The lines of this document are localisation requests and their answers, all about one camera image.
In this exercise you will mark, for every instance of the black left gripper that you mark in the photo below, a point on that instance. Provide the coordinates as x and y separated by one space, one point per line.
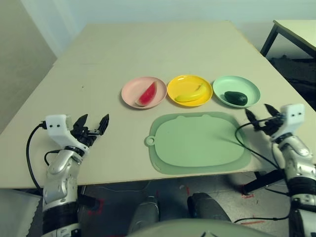
85 137

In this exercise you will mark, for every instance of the beige black-framed side table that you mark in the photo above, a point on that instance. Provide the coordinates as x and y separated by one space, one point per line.
296 32

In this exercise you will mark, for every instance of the toy dark green avocado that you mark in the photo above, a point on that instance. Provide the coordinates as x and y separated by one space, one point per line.
235 98

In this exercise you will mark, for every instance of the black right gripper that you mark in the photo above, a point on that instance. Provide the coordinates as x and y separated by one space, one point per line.
270 127

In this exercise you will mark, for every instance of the pink plastic plate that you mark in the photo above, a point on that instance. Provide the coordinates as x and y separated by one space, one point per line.
133 91

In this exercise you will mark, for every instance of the toy watermelon slice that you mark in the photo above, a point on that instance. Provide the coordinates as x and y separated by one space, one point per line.
148 95

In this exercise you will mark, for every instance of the toy yellow banana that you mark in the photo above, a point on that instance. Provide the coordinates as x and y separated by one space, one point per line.
190 96

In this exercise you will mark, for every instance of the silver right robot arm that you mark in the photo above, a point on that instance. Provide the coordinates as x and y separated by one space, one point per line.
296 158

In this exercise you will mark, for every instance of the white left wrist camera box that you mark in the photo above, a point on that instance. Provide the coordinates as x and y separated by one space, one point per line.
58 127

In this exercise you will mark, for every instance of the yellow plastic plate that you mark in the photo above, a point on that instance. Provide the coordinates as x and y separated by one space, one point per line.
182 85

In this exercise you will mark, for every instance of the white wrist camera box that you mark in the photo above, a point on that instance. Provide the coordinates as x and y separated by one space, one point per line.
58 127
292 116

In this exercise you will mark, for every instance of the mint green plastic plate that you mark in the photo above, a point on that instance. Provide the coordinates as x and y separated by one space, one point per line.
232 84

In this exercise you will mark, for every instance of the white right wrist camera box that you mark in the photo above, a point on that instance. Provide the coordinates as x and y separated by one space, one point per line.
292 116

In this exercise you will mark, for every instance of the grey robot leg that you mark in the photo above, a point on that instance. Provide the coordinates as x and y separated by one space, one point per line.
207 207
145 212

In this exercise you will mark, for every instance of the grey robot right leg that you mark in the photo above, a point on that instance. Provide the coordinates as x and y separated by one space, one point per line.
207 207

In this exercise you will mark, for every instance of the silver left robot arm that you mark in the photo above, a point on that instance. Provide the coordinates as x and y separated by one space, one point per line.
59 168

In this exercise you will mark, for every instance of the black metal table leg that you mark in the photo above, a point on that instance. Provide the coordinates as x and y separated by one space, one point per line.
261 181
87 201

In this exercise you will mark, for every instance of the light grey floor sheet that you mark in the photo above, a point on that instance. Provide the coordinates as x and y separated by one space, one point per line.
17 214

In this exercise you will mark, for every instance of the grey robot torso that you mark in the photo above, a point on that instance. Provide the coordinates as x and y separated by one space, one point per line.
197 229

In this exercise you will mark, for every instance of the grey robot left leg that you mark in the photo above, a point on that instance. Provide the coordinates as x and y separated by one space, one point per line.
145 212

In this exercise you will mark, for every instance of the green silicone cutting board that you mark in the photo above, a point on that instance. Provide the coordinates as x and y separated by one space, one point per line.
197 143

